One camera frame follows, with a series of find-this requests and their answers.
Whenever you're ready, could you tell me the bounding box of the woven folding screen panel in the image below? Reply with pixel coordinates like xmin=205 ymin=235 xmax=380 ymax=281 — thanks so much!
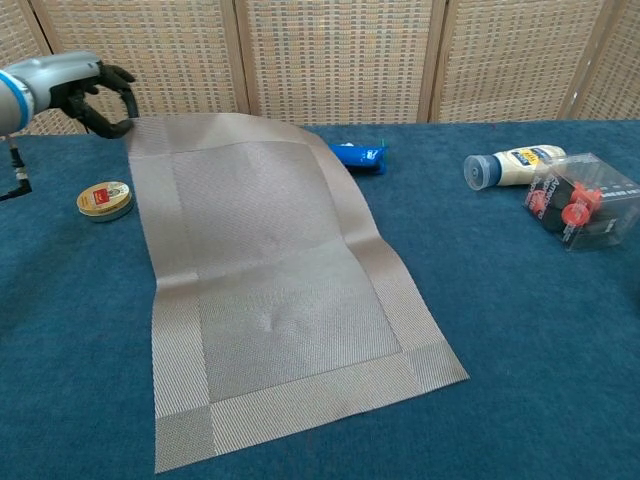
xmin=569 ymin=0 xmax=640 ymax=121
xmin=0 ymin=0 xmax=89 ymax=141
xmin=429 ymin=0 xmax=617 ymax=125
xmin=29 ymin=0 xmax=253 ymax=135
xmin=233 ymin=0 xmax=447 ymax=129

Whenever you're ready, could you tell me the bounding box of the round tin with yellow lid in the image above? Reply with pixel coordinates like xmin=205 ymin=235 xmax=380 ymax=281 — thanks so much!
xmin=76 ymin=180 xmax=135 ymax=224

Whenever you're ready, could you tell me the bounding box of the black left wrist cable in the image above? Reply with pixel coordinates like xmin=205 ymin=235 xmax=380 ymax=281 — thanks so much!
xmin=0 ymin=139 xmax=34 ymax=203

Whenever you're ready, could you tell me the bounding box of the clear box with black-red items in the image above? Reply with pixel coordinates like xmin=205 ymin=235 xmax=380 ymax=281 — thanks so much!
xmin=522 ymin=152 xmax=640 ymax=253

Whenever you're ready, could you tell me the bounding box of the blue table cover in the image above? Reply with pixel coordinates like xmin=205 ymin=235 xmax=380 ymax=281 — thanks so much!
xmin=0 ymin=118 xmax=640 ymax=480

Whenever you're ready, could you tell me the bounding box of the grey-beige woven placemat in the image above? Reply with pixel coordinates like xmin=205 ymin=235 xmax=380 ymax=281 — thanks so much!
xmin=125 ymin=113 xmax=471 ymax=475

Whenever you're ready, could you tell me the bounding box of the mayonnaise squeeze bottle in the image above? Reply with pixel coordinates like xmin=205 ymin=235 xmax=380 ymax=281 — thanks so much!
xmin=463 ymin=144 xmax=568 ymax=192

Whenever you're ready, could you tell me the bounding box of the left silver-black robot hand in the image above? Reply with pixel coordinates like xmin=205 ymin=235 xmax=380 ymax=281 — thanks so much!
xmin=22 ymin=50 xmax=139 ymax=140

